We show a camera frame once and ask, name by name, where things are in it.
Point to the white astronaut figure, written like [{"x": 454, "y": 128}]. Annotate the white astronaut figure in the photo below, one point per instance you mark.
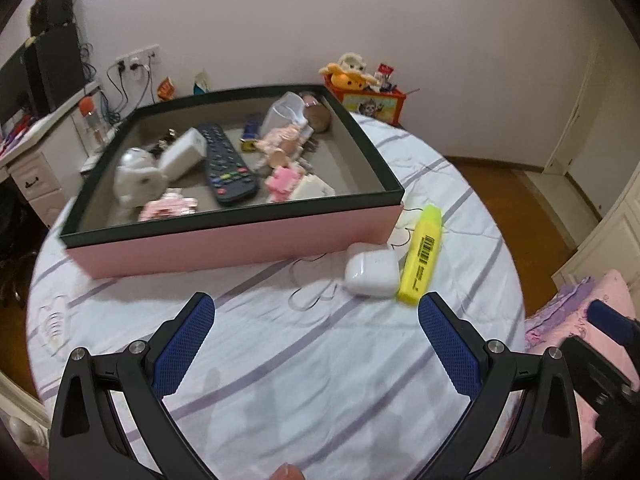
[{"x": 137, "y": 177}]

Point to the pink box with black rim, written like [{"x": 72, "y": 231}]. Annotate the pink box with black rim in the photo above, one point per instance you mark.
[{"x": 240, "y": 240}]

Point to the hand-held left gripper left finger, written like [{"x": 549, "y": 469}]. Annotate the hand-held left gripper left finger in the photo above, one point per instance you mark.
[{"x": 182, "y": 345}]

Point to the orange snack bag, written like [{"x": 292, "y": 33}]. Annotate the orange snack bag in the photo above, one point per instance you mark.
[{"x": 166, "y": 89}]

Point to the pink and white doll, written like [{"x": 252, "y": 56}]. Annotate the pink and white doll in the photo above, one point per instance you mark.
[{"x": 282, "y": 144}]

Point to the white door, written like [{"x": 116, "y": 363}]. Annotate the white door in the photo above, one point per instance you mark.
[{"x": 580, "y": 110}]

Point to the black remote control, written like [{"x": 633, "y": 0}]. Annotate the black remote control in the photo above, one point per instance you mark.
[{"x": 227, "y": 165}]

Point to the yellow and white plush toy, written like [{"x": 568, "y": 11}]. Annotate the yellow and white plush toy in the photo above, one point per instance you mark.
[{"x": 347, "y": 71}]

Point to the black computer tower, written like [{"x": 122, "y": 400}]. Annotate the black computer tower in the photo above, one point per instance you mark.
[{"x": 55, "y": 67}]

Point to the pink block figure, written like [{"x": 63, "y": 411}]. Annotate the pink block figure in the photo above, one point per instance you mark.
[{"x": 284, "y": 182}]

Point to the striped white tablecloth table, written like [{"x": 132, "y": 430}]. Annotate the striped white tablecloth table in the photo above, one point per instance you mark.
[{"x": 310, "y": 360}]

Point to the white power adapter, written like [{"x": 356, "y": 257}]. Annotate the white power adapter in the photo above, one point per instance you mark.
[{"x": 182, "y": 155}]

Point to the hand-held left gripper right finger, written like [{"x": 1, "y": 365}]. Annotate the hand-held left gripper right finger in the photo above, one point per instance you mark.
[{"x": 447, "y": 345}]

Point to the small dark blue item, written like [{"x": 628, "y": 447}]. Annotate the small dark blue item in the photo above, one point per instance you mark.
[{"x": 251, "y": 131}]

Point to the white wall socket strip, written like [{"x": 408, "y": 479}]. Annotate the white wall socket strip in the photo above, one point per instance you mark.
[{"x": 137, "y": 57}]

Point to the white bed frame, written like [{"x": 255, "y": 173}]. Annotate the white bed frame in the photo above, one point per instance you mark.
[{"x": 20, "y": 415}]

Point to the cream block toy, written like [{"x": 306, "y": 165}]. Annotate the cream block toy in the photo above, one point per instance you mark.
[{"x": 312, "y": 188}]

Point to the yellow highlighter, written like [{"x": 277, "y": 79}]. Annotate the yellow highlighter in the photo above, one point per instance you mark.
[{"x": 422, "y": 255}]

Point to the cream white cabinet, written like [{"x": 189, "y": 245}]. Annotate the cream white cabinet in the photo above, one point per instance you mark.
[{"x": 605, "y": 240}]

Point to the blue and white snack bag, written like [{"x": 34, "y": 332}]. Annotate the blue and white snack bag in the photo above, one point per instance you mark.
[{"x": 201, "y": 82}]

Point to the pink blanket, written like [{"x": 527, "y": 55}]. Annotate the pink blanket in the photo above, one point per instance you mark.
[{"x": 565, "y": 310}]

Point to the red toy box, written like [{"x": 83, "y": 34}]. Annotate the red toy box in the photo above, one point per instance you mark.
[{"x": 370, "y": 105}]

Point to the clear bottle with orange cap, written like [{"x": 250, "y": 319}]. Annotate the clear bottle with orange cap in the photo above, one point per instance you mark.
[{"x": 92, "y": 122}]

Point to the rose gold metal cup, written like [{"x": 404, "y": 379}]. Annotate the rose gold metal cup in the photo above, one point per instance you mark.
[{"x": 317, "y": 112}]

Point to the black computer monitor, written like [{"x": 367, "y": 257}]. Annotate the black computer monitor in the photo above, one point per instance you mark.
[{"x": 12, "y": 95}]

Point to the white desk with drawers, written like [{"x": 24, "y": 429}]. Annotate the white desk with drawers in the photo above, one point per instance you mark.
[{"x": 35, "y": 170}]

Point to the person's left hand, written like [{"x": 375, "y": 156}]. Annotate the person's left hand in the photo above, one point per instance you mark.
[{"x": 287, "y": 472}]

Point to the black speaker box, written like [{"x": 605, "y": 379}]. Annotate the black speaker box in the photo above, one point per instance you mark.
[{"x": 50, "y": 10}]

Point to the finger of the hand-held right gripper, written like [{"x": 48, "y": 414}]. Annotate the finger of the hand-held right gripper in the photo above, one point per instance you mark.
[{"x": 612, "y": 321}]

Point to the white plastic cup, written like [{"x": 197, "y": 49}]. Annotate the white plastic cup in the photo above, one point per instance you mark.
[{"x": 282, "y": 109}]

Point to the white earbud case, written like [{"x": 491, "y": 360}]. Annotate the white earbud case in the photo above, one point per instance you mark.
[{"x": 372, "y": 272}]

